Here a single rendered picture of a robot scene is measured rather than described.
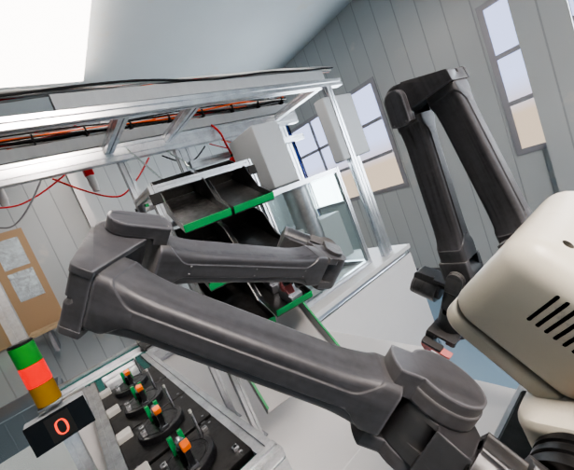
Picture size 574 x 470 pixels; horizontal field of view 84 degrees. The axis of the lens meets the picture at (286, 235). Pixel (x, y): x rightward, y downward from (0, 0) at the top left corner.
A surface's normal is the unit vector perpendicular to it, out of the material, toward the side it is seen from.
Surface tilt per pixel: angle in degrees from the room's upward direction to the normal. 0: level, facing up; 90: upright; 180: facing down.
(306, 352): 45
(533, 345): 90
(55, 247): 90
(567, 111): 90
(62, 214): 90
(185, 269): 123
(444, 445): 70
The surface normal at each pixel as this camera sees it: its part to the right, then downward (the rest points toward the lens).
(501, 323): -0.74, 0.36
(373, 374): 0.15, -0.93
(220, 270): 0.56, 0.45
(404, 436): -0.68, -0.04
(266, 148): 0.58, -0.12
